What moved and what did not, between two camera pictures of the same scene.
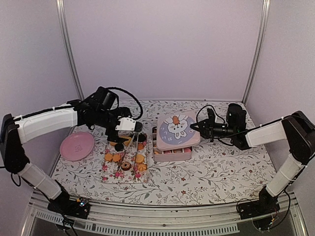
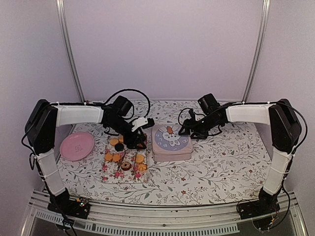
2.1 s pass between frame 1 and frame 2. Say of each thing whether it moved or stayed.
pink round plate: stayed
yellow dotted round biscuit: stayed
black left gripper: moved
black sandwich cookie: stayed
